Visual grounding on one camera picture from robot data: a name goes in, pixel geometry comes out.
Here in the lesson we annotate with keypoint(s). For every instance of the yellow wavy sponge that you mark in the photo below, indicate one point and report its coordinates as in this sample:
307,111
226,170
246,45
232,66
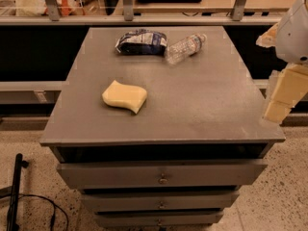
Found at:
124,96

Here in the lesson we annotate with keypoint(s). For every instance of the blue white snack bag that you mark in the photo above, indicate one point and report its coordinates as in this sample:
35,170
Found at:
142,42

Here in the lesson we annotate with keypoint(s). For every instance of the black stand pole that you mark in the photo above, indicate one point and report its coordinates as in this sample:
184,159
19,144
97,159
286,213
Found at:
19,164

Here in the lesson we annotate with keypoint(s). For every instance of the top grey drawer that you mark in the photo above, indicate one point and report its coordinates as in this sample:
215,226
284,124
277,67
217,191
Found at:
146,174

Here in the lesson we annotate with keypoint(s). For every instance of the clear plastic water bottle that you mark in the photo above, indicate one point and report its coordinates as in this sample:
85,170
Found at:
181,50

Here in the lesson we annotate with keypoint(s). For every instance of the metal railing frame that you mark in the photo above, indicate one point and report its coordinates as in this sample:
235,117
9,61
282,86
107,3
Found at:
133,12

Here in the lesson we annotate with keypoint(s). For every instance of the bottom grey drawer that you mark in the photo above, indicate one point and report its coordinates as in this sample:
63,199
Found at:
158,218

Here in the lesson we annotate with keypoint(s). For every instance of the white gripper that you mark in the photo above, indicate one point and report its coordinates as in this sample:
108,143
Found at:
294,38

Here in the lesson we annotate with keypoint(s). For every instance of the grey drawer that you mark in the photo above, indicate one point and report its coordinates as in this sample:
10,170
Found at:
153,201
146,174
158,218

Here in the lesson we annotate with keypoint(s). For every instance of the grey drawer cabinet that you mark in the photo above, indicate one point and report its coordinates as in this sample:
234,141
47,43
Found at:
205,108

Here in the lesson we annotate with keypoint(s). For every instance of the middle grey drawer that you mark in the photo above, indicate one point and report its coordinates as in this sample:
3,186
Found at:
153,201

